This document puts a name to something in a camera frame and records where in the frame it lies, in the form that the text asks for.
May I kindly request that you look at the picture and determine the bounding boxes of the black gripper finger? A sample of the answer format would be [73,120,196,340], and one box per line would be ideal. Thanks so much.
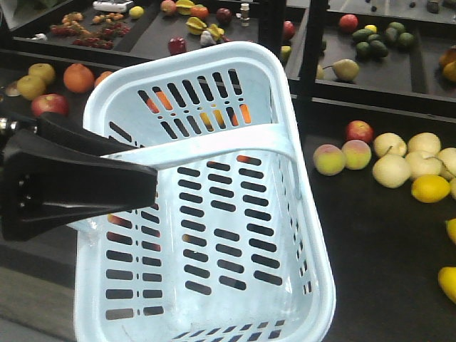
[1,130,157,241]
[36,112,135,156]

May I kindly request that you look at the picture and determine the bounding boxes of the light blue plastic basket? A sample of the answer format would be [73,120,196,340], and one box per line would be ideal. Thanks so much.
[74,41,336,341]

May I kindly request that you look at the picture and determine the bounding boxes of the red bell pepper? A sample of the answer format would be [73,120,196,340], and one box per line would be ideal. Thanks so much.
[167,37,187,56]

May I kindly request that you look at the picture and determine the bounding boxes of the yellow lemon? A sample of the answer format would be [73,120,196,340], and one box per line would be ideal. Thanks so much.
[411,175,450,203]

